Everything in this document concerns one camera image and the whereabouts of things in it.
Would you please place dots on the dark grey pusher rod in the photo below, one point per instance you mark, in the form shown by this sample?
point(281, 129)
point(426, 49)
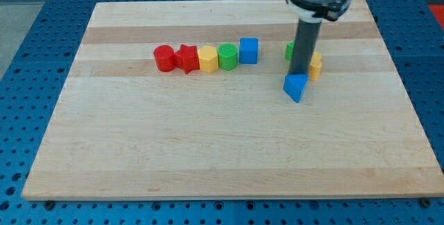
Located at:
point(303, 48)

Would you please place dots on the blue triangle block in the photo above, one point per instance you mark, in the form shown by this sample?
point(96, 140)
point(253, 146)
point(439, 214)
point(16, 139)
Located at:
point(294, 85)

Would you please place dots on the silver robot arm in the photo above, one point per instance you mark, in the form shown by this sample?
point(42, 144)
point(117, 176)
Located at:
point(310, 15)

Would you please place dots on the blue cube block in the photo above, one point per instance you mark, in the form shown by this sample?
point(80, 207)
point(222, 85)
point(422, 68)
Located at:
point(248, 50)

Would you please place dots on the green block behind rod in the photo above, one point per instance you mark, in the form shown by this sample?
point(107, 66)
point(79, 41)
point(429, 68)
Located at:
point(289, 51)

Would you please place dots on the yellow block behind rod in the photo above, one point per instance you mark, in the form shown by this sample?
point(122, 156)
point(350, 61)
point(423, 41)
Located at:
point(315, 66)

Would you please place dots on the green cylinder block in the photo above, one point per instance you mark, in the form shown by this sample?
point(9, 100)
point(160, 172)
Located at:
point(227, 54)

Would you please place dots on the yellow hexagon block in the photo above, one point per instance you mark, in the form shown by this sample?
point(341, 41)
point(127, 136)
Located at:
point(208, 59)

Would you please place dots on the red star block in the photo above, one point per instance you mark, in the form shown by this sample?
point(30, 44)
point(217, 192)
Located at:
point(187, 58)

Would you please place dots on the red cylinder block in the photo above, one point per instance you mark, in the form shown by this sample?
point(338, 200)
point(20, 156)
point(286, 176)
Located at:
point(164, 57)

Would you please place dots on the wooden board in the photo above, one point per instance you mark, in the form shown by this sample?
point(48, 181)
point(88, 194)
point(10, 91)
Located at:
point(124, 130)

